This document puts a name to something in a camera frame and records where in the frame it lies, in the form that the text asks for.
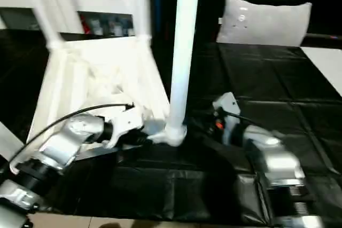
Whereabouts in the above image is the black work mat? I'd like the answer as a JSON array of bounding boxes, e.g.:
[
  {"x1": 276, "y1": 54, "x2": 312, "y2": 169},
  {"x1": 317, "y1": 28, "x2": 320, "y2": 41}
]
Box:
[{"x1": 0, "y1": 27, "x2": 342, "y2": 226}]

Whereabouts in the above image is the black left camera cable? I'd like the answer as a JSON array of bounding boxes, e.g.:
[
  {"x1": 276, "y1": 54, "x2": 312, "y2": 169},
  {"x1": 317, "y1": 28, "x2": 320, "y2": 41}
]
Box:
[{"x1": 0, "y1": 102, "x2": 135, "y2": 173}]

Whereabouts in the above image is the black speaker box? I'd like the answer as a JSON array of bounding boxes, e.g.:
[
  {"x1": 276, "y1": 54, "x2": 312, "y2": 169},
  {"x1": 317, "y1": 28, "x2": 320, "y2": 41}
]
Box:
[{"x1": 149, "y1": 0, "x2": 228, "y2": 43}]

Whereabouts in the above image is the grey cushion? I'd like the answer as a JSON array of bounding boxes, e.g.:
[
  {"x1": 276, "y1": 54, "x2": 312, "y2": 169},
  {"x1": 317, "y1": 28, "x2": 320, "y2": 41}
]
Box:
[{"x1": 215, "y1": 0, "x2": 313, "y2": 47}]

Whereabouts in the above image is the black right camera cable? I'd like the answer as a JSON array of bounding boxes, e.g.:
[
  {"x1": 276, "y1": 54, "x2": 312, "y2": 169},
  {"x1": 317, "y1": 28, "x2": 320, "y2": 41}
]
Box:
[{"x1": 227, "y1": 112, "x2": 253, "y2": 125}]

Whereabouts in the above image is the white plastic table top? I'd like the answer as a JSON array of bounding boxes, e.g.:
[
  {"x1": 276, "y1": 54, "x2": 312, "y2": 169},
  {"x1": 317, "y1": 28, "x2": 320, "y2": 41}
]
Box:
[{"x1": 26, "y1": 35, "x2": 188, "y2": 159}]

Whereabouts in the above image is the white plastic table leg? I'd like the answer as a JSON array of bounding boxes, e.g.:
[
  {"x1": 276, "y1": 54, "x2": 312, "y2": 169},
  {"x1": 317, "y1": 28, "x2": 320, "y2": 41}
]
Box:
[
  {"x1": 0, "y1": 122, "x2": 24, "y2": 159},
  {"x1": 165, "y1": 0, "x2": 201, "y2": 146},
  {"x1": 133, "y1": 0, "x2": 153, "y2": 42},
  {"x1": 22, "y1": 0, "x2": 64, "y2": 49}
]

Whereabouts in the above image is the black camera cable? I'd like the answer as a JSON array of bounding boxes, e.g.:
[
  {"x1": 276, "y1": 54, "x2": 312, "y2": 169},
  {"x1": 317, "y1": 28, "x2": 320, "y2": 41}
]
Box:
[
  {"x1": 227, "y1": 112, "x2": 253, "y2": 125},
  {"x1": 0, "y1": 102, "x2": 135, "y2": 173}
]

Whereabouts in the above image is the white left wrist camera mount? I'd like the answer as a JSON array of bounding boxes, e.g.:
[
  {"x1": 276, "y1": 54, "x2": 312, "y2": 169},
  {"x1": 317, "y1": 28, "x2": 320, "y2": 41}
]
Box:
[{"x1": 106, "y1": 105, "x2": 145, "y2": 148}]

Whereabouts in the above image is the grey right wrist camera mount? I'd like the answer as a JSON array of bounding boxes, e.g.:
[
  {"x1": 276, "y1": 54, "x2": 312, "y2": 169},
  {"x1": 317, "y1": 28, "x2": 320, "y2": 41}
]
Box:
[{"x1": 212, "y1": 92, "x2": 242, "y2": 145}]

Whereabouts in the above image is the white flat board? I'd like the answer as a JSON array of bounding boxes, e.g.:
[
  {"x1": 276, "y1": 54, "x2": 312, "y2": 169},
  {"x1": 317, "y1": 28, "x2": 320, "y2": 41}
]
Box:
[{"x1": 300, "y1": 46, "x2": 342, "y2": 90}]

